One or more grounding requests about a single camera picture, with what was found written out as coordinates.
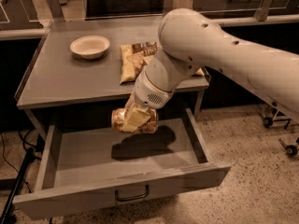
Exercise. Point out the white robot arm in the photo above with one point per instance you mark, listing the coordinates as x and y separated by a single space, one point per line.
189 41

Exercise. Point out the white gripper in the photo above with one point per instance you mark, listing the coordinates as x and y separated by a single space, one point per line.
149 92

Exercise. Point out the open grey top drawer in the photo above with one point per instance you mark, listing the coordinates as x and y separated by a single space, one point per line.
81 169

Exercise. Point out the black drawer handle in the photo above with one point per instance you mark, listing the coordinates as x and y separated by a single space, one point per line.
132 193

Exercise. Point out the clear acrylic barrier panel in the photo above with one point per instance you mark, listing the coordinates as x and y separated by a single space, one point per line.
18 14

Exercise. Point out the black stand pole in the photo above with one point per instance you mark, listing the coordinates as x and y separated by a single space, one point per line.
28 158

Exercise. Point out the brown sea salt chip bag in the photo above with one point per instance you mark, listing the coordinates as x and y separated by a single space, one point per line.
134 57

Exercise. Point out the grey counter cabinet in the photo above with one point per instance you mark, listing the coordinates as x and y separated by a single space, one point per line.
58 77

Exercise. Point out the white paper bowl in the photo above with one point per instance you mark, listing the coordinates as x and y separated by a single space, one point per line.
90 47

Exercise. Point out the black caster wheel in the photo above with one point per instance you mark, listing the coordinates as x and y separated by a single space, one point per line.
291 150

